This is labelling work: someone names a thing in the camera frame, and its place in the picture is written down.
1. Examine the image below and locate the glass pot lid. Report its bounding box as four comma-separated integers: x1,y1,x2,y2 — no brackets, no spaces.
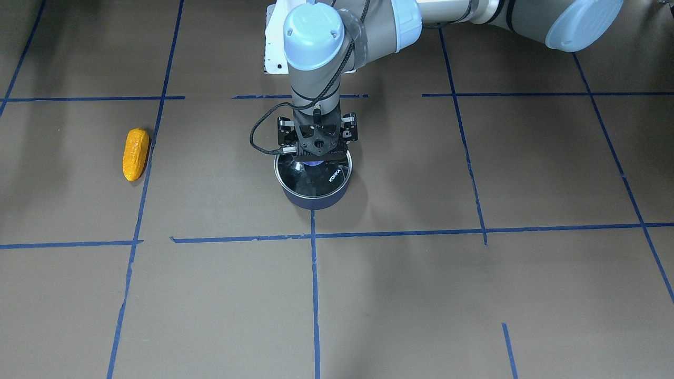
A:
274,149,352,200

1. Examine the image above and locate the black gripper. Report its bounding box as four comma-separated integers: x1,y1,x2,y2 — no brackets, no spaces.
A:
277,111,358,151

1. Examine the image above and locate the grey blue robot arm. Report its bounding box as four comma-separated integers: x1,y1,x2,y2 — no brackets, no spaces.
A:
265,1,623,156

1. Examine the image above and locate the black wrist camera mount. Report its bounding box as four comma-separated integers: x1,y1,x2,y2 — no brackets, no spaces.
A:
293,106,348,162

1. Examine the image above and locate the black camera cable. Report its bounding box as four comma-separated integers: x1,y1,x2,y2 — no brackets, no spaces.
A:
250,103,316,156

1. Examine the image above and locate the yellow toy corn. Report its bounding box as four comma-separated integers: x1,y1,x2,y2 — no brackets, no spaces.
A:
121,128,150,182

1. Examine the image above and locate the dark blue saucepan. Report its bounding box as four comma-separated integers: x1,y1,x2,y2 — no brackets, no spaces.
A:
274,149,352,211

